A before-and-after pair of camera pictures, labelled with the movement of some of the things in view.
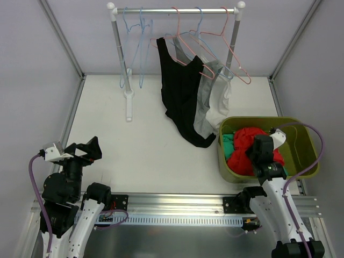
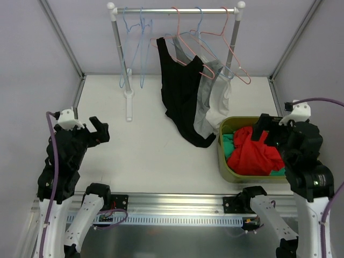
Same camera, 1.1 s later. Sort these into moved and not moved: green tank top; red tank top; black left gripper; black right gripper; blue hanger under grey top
Moved: black left gripper; black right gripper
Not moved: red tank top; blue hanger under grey top; green tank top
